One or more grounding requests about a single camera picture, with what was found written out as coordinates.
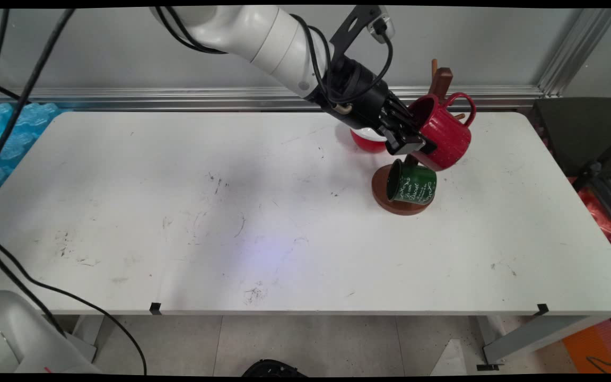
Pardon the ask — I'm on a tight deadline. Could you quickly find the white table leg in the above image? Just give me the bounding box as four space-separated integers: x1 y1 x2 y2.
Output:
72 316 104 362

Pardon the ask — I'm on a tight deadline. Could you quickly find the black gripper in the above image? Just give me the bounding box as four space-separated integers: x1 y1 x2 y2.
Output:
316 57 438 157

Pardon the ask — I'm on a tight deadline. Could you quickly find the long aluminium frame rail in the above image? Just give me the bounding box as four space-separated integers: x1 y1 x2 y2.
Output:
0 86 545 112

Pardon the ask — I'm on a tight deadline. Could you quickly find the thin black background cable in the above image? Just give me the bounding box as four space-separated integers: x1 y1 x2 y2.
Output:
0 77 33 105

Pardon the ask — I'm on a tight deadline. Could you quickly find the green mug with white print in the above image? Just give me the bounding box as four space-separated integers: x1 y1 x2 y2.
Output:
386 158 438 205

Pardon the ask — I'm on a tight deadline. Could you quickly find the red ribbed mug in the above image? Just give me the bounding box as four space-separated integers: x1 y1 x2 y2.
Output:
408 92 477 172

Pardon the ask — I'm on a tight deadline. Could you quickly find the black cable to floor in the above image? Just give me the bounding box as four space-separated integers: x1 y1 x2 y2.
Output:
0 236 148 376

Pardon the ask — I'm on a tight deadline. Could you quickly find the red bowl with white inside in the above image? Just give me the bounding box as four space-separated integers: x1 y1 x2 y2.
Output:
350 127 389 154

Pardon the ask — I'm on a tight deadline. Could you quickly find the orange floor mat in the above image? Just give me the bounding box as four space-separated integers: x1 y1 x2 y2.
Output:
563 316 611 374

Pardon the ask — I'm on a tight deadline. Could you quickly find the brown wooden mug tree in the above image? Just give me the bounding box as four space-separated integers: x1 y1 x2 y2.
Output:
372 58 466 216

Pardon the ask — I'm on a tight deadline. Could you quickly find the grey machine housing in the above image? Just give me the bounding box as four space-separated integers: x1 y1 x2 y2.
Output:
0 290 99 375

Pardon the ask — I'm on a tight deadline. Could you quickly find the dark grey panel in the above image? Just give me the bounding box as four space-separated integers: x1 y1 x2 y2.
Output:
528 97 611 181

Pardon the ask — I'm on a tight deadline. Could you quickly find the blue bubble wrap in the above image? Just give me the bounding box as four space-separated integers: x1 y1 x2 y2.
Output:
0 102 62 205

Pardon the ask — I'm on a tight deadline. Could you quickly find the aluminium frame post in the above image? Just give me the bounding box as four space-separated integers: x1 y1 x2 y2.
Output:
538 8 611 97

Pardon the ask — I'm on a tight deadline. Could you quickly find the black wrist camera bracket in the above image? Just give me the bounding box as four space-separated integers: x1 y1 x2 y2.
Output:
329 5 383 59

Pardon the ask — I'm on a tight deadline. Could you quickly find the black round floor object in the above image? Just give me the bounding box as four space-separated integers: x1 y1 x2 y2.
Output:
242 359 309 377

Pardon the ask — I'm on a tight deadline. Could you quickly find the red plastic bag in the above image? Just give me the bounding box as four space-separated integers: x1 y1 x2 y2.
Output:
579 188 611 245

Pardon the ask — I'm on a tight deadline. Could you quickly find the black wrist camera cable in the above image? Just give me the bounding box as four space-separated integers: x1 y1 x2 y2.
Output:
289 13 395 115

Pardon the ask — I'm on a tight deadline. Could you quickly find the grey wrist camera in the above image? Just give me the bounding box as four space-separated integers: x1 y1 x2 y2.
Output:
368 15 395 39

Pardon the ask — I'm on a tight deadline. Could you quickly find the grey angled table leg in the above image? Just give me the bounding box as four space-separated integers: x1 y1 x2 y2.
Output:
483 316 603 367

